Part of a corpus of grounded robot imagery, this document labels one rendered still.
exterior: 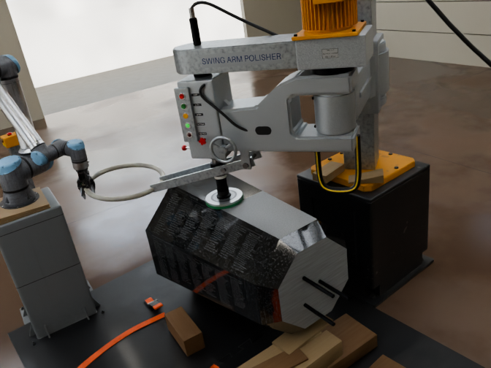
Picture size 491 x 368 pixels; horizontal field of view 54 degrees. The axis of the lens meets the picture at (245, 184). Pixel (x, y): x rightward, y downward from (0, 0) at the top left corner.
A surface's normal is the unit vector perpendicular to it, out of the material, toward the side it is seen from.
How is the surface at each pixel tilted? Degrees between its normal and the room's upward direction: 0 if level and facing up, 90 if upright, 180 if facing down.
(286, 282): 90
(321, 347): 0
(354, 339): 0
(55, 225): 90
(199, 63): 90
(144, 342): 0
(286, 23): 90
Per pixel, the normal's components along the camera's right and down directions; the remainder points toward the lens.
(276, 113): -0.34, 0.44
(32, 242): 0.53, 0.29
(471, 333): -0.14, -0.90
